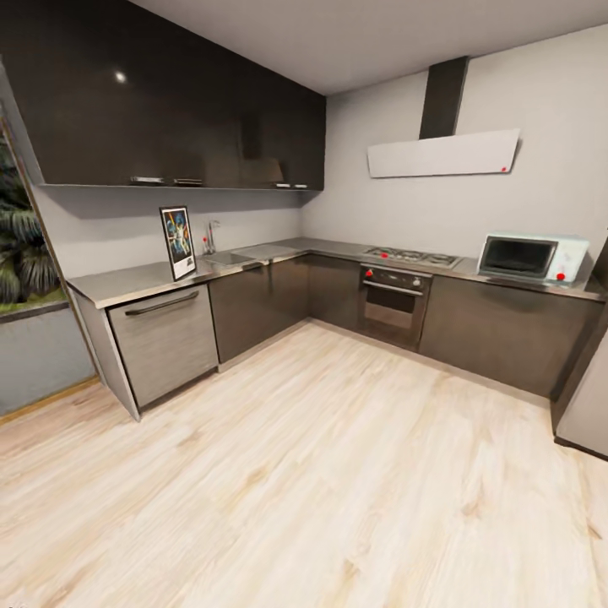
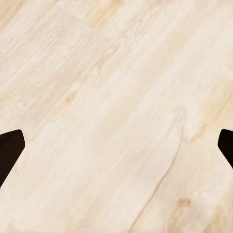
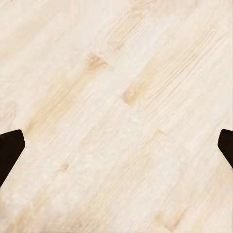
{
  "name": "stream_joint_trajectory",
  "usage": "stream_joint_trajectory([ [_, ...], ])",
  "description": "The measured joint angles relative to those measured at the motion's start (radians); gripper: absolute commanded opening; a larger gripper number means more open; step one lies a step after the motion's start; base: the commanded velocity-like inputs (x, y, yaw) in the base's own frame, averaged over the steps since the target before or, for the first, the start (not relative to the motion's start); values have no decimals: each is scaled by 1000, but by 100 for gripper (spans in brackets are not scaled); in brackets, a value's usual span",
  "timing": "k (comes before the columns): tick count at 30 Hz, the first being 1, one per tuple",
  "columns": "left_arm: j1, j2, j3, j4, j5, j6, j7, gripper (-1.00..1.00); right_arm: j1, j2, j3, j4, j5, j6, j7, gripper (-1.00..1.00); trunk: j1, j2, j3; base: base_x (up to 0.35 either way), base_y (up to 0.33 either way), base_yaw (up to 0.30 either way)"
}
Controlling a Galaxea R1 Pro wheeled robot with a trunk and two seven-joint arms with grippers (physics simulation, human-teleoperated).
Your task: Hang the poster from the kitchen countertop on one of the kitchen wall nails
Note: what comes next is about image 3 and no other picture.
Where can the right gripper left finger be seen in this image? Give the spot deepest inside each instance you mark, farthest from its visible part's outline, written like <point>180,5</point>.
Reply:
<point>11,146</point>

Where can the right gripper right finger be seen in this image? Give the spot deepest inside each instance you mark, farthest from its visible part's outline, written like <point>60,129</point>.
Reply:
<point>225,144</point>

